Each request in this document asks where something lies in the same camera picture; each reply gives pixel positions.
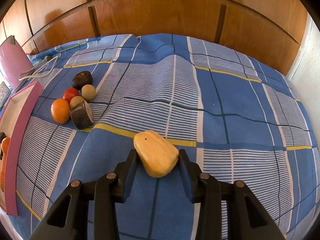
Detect ornate patterned tissue box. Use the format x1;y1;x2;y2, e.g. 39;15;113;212
0;81;12;105

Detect dark cut root piece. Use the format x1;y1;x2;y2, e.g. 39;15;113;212
69;101;94;130

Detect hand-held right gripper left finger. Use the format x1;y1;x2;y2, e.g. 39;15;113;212
29;149;139;240

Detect red tomato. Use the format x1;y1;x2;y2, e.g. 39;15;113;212
62;88;79;103

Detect blue plaid bed sheet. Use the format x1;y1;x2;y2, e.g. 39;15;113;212
5;33;316;240

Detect white kettle power cable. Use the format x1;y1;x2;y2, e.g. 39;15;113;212
18;55;59;82

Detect dark brown avocado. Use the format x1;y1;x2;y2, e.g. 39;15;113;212
72;71;94;90

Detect orange carrot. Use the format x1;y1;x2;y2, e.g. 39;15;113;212
0;137;11;190

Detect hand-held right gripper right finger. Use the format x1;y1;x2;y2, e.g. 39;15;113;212
178;149;285;240

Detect wooden panelled wardrobe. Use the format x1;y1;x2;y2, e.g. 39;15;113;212
0;0;308;77

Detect pink shallow tray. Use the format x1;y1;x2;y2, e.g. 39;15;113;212
0;81;44;216

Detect orange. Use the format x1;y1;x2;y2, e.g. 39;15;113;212
51;99;70;124

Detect pink electric kettle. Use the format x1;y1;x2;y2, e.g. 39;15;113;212
0;35;34;90

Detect small tan round fruit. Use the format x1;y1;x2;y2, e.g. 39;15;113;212
81;84;96;101
69;96;84;108

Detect yellow ridged fruit piece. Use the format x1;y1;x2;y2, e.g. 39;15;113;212
133;130;180;178

